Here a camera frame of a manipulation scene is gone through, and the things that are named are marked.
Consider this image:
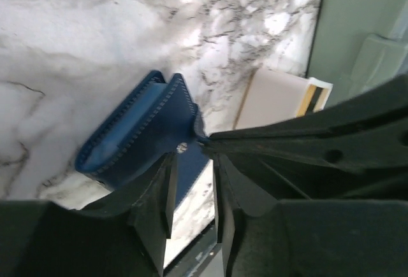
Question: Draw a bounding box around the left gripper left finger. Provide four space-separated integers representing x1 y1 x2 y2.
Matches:
1 154 177 276

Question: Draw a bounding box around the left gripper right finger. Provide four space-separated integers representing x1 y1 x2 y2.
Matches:
214 157 407 276

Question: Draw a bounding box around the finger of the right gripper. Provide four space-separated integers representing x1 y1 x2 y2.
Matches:
203 76 407 199

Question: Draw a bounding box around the blue leather card holder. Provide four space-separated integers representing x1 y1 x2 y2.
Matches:
75 70 208 205

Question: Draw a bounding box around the gold striped card in tray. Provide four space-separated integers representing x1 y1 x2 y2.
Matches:
296 85 331 117

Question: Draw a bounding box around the white plastic tray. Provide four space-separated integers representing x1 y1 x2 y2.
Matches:
233 69 333 129

